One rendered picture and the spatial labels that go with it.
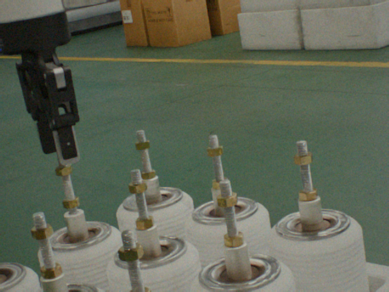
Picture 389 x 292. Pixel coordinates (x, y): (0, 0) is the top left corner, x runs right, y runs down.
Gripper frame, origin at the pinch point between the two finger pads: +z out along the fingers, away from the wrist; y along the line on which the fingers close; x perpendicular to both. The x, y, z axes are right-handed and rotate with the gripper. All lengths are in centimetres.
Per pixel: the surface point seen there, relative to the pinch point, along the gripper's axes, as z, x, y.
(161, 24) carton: 22, 153, -327
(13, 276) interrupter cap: 10.5, -8.7, 5.8
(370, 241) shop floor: 36, 55, -21
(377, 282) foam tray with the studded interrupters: 18.7, 25.5, 19.3
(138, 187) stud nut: 3.4, 4.0, 11.9
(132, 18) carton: 18, 148, -359
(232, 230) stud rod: 6.3, 8.3, 22.5
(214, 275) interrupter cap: 10.6, 6.5, 21.1
